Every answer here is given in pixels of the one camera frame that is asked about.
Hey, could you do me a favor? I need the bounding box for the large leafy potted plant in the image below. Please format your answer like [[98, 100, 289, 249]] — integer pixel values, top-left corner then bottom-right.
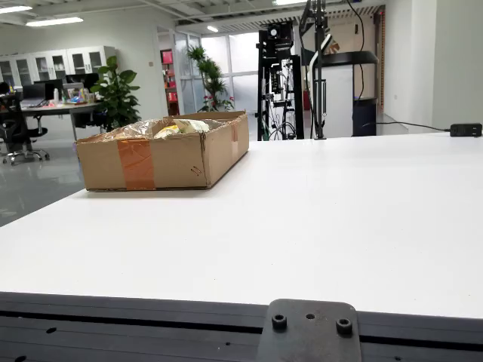
[[89, 55, 141, 131]]

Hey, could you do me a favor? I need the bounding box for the brown cardboard box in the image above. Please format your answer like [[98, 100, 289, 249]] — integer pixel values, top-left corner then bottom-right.
[[75, 109, 250, 192]]

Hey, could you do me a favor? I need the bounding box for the black power adapter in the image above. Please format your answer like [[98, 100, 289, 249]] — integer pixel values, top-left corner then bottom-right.
[[449, 123, 483, 138]]

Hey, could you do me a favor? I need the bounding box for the clear plastic snack bag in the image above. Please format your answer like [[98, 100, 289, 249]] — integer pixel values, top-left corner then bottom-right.
[[100, 118, 228, 141]]

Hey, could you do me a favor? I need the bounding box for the green white snack packet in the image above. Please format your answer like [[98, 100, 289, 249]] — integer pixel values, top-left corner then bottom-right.
[[173, 118, 211, 134]]

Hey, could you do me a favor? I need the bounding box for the grey office desk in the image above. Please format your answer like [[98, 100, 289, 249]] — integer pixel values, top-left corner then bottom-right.
[[20, 100, 103, 143]]

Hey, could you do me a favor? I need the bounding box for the black power cable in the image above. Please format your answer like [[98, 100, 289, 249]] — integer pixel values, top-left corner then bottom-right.
[[361, 120, 452, 133]]

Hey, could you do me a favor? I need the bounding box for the tall slender potted plant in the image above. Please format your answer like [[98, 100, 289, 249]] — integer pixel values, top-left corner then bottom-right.
[[186, 44, 235, 113]]

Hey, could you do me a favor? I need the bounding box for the black equipment rack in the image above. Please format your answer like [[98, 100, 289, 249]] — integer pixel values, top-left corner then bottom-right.
[[254, 20, 305, 142]]

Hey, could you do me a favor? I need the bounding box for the red bookshelf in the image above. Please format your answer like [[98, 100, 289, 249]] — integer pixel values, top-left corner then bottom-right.
[[160, 48, 180, 116]]

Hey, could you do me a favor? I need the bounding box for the black aluminium rail frame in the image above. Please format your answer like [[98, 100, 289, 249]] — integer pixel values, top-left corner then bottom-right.
[[0, 290, 483, 362]]

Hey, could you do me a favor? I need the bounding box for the hanging black cable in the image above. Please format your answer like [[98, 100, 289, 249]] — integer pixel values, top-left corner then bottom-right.
[[346, 0, 367, 100]]

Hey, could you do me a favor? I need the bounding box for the white glass-door cabinet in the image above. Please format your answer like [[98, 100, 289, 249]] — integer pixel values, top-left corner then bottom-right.
[[0, 45, 116, 88]]

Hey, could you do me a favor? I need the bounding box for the black computer monitor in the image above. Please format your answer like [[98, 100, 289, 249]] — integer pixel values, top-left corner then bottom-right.
[[21, 82, 47, 101]]

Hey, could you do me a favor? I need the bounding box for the black mounting plate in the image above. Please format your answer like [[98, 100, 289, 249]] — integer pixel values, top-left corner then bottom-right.
[[257, 298, 362, 362]]

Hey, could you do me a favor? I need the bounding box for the black office chair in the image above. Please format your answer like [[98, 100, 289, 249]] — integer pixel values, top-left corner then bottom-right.
[[0, 92, 51, 166]]

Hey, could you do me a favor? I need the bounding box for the yellow label snack packet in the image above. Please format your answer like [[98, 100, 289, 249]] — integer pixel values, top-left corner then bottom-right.
[[154, 125, 181, 140]]

